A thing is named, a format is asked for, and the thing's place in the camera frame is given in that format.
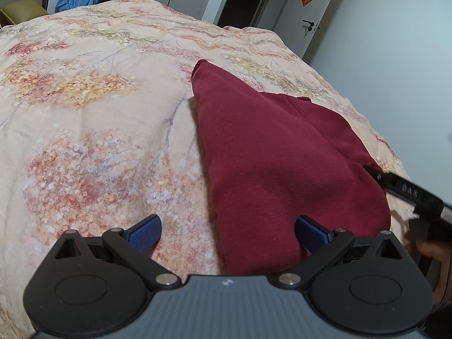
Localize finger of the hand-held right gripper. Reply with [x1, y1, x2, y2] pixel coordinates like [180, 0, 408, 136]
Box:
[362, 164, 393, 193]

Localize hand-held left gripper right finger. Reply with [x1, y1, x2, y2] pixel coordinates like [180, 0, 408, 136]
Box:
[277, 215, 412, 290]

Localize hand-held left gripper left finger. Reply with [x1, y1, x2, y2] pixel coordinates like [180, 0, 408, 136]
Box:
[42, 215, 183, 292]

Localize dark red sweater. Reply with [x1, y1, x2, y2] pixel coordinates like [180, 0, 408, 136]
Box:
[192, 59, 392, 276]

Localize person's right hand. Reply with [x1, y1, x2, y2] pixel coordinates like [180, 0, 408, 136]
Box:
[405, 231, 452, 306]

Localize floral peach quilt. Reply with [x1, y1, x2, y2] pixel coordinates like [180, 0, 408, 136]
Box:
[0, 0, 412, 333]

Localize white room door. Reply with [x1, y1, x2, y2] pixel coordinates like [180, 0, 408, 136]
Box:
[273, 0, 351, 61]

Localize yellow pillow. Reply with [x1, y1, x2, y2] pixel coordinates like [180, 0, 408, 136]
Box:
[0, 0, 49, 25]

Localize black door handle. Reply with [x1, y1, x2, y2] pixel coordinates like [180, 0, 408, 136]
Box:
[301, 19, 321, 38]

